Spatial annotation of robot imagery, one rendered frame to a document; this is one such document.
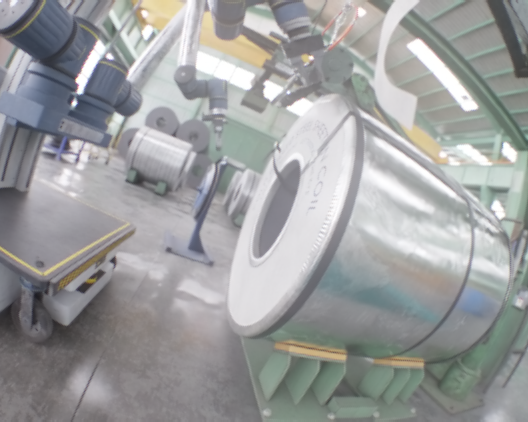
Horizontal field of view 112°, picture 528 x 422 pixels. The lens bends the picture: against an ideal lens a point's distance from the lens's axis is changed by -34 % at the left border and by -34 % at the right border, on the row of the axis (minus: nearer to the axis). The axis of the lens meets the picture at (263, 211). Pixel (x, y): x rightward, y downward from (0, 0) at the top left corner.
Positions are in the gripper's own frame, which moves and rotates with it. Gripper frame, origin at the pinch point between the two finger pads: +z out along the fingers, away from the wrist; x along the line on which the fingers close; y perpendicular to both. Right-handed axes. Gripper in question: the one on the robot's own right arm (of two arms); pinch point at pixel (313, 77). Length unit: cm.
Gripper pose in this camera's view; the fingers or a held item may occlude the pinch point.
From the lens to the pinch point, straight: 91.7
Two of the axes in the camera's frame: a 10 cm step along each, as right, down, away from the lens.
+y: -0.4, 4.8, -8.8
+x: 9.4, -2.8, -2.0
